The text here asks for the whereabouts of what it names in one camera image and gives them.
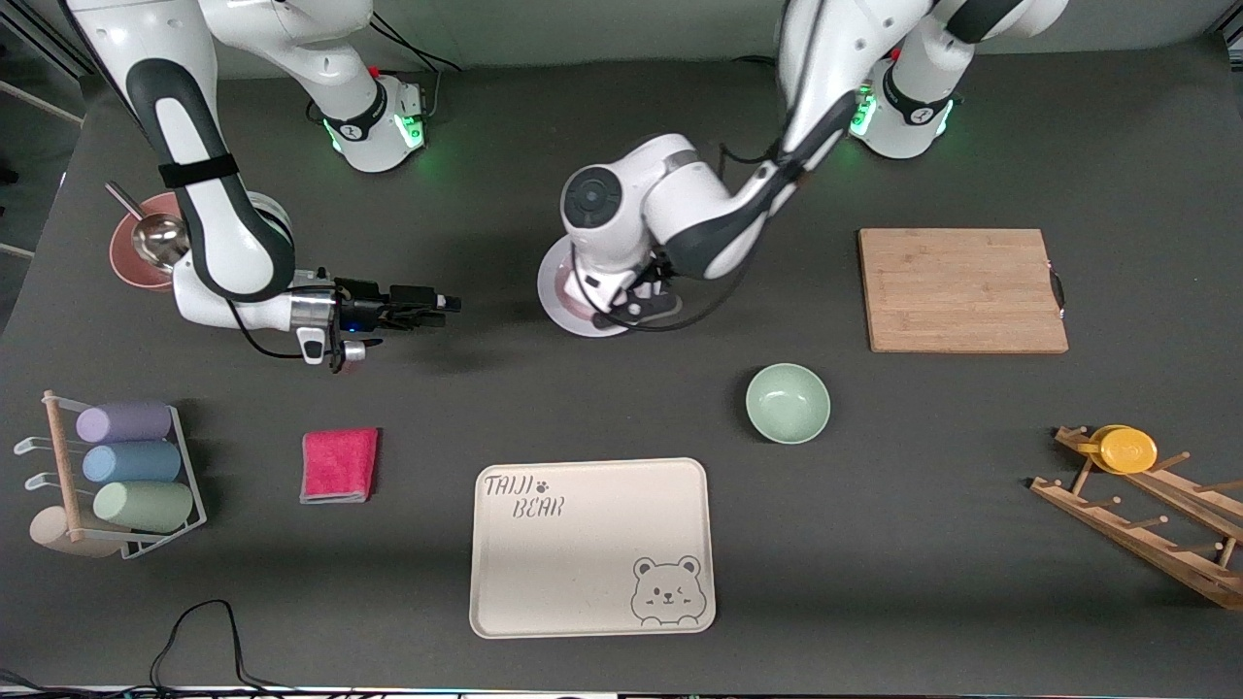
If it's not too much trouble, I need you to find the white round plate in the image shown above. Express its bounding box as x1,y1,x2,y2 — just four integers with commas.
537,233,671,339

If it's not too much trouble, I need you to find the pink folded cloth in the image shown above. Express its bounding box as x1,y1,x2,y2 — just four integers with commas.
299,427,381,505

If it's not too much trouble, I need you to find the pale green bowl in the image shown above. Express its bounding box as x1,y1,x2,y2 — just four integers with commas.
745,363,832,446

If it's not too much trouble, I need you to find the metal scoop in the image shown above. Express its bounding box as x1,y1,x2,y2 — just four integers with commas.
105,181,190,268

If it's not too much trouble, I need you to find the pink ribbed bowl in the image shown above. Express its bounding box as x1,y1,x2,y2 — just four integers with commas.
109,190,195,292

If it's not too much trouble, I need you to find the purple cup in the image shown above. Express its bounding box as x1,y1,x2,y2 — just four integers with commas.
76,401,174,445

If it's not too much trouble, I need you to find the blue cup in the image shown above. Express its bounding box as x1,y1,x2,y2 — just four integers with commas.
82,442,184,485

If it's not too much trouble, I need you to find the cream bear print tray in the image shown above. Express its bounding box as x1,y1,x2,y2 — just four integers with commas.
469,457,718,640

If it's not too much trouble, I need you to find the green cup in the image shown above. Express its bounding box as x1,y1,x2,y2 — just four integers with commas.
92,481,195,533

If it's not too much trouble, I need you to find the wooden cutting board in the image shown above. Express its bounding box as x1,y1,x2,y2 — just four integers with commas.
857,228,1070,355

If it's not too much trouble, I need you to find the beige cup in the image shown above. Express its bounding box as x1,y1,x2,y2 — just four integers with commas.
29,505,122,559

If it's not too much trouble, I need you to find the yellow plastic cup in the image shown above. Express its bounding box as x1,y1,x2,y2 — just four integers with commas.
1088,425,1159,476

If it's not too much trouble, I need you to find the wooden dish drying rack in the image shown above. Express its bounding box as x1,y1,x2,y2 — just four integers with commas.
1029,425,1243,613

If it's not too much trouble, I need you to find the black right arm base cable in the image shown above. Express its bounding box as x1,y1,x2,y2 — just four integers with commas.
367,10,462,122

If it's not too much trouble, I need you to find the white wire cup rack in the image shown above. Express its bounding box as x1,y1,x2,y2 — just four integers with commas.
14,390,208,561

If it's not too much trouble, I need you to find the black floor cable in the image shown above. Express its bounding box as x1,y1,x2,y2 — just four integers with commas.
0,599,467,699

